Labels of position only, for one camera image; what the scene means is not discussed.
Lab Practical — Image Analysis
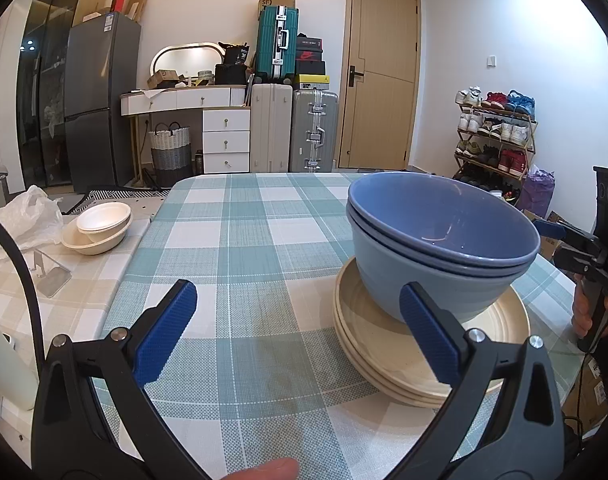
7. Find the flat cardboard box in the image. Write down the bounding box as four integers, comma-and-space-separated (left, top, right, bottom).
531, 210, 567, 261

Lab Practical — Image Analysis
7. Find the shoe rack with shoes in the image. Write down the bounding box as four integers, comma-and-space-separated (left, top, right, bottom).
455, 86, 536, 193

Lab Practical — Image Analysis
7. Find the metal phone stand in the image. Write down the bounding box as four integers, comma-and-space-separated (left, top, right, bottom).
31, 250, 72, 297

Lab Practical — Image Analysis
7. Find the white vanity desk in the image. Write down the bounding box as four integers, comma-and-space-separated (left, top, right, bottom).
121, 85, 252, 176

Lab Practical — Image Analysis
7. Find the person's left hand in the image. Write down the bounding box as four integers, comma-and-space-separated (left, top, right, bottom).
224, 458, 301, 480

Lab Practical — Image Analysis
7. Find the silver suitcase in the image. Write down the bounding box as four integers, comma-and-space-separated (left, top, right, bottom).
289, 89, 339, 173

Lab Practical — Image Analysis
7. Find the grey refrigerator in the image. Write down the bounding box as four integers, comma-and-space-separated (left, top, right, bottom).
64, 11, 142, 193

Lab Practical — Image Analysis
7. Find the black shoe box red logo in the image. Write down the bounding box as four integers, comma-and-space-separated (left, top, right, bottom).
296, 34, 325, 63

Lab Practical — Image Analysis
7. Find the wooden door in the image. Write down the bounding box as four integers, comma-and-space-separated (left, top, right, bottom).
333, 0, 422, 171

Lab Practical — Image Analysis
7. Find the person's right hand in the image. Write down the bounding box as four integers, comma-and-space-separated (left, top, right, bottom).
572, 279, 608, 340

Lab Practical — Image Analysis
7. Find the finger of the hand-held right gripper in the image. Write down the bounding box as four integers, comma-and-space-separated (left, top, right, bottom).
554, 243, 608, 280
534, 219, 608, 257

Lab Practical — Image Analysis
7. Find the woven laundry basket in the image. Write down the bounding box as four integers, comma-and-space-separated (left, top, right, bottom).
148, 121, 192, 188

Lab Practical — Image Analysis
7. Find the cream plate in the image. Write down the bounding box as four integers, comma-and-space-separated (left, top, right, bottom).
341, 330, 505, 409
334, 310, 510, 399
333, 255, 531, 386

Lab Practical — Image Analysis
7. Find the yellow black shoe box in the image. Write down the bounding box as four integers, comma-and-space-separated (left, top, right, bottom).
294, 74, 331, 92

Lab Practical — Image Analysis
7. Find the teal suitcase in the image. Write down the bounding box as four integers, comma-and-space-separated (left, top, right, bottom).
255, 5, 301, 86

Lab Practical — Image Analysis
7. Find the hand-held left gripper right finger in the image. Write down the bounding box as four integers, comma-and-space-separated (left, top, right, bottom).
399, 282, 565, 480

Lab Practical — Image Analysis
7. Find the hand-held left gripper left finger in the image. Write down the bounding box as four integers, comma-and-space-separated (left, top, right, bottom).
31, 279, 209, 480

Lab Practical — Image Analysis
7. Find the small cardboard box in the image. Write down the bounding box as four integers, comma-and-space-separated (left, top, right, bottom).
147, 70, 179, 90

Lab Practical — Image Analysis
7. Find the black printed shopping bag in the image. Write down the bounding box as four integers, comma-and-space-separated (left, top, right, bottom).
219, 42, 249, 66

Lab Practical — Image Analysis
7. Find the oval mirror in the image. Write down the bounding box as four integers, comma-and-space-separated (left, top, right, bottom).
150, 41, 227, 88

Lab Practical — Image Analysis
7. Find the metal shoe rack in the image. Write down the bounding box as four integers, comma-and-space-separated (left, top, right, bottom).
454, 102, 537, 196

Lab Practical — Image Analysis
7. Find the light blue bowl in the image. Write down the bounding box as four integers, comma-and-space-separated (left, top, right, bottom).
351, 220, 530, 328

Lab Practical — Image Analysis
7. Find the white plastic bag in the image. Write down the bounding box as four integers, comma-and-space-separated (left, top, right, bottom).
0, 185, 64, 266

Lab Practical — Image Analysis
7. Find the white appliance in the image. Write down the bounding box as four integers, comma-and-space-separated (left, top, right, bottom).
0, 305, 39, 421

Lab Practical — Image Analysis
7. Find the open cardboard box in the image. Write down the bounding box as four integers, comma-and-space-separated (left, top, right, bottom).
564, 355, 608, 433

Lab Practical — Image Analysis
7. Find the purple bag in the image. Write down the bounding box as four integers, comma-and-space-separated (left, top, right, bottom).
521, 170, 556, 221

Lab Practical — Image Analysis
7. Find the beige checked tablecloth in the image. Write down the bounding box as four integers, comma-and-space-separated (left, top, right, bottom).
0, 197, 157, 431

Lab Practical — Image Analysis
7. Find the black cable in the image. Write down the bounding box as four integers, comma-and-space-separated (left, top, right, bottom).
561, 352, 597, 441
0, 207, 47, 361

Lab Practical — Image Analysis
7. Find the beige suitcase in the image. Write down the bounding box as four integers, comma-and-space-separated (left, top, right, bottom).
250, 82, 293, 173

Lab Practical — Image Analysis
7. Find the black glass cabinet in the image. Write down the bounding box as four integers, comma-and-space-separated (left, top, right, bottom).
16, 0, 94, 191

